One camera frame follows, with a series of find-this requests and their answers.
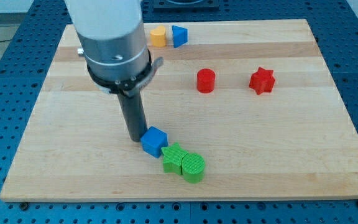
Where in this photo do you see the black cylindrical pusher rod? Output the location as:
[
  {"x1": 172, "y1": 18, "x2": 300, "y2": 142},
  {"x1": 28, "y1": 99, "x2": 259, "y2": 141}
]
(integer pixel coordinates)
[{"x1": 118, "y1": 93, "x2": 148, "y2": 142}]

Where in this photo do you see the blue cube block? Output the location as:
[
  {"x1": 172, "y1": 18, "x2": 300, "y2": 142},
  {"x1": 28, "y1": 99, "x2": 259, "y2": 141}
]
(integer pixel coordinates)
[{"x1": 140, "y1": 126, "x2": 168, "y2": 158}]

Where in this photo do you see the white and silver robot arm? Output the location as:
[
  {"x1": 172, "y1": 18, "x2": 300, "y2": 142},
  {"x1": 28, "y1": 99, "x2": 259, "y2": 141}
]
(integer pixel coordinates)
[{"x1": 65, "y1": 0, "x2": 163, "y2": 142}]

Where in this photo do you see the blue triangle block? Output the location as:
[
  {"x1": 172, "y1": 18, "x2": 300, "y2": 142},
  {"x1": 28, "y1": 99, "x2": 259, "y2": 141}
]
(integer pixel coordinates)
[{"x1": 172, "y1": 25, "x2": 188, "y2": 48}]

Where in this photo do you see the green star block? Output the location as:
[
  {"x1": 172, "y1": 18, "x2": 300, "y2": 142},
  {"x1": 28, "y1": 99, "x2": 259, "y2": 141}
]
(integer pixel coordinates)
[{"x1": 162, "y1": 142, "x2": 188, "y2": 175}]

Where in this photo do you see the yellow heart block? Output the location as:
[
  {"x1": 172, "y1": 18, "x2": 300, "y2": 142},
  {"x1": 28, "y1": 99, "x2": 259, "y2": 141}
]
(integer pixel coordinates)
[{"x1": 150, "y1": 26, "x2": 167, "y2": 47}]

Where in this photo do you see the red cylinder block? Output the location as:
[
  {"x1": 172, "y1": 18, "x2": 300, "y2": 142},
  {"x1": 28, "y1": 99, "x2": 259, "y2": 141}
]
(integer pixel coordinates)
[{"x1": 196, "y1": 68, "x2": 216, "y2": 93}]

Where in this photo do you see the green cylinder block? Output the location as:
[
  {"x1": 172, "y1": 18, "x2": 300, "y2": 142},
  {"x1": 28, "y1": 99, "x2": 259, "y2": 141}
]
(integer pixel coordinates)
[{"x1": 181, "y1": 153, "x2": 205, "y2": 184}]

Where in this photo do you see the wooden board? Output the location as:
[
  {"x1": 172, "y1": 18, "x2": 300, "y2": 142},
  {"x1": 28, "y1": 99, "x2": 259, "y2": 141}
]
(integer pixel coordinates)
[{"x1": 0, "y1": 19, "x2": 358, "y2": 202}]

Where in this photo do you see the red star block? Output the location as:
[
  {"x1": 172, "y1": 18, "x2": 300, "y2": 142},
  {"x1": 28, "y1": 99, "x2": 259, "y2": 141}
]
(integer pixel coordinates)
[{"x1": 249, "y1": 67, "x2": 275, "y2": 95}]

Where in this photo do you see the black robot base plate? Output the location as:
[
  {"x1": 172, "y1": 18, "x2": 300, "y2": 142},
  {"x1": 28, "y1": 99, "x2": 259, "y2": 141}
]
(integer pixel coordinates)
[{"x1": 152, "y1": 0, "x2": 219, "y2": 10}]

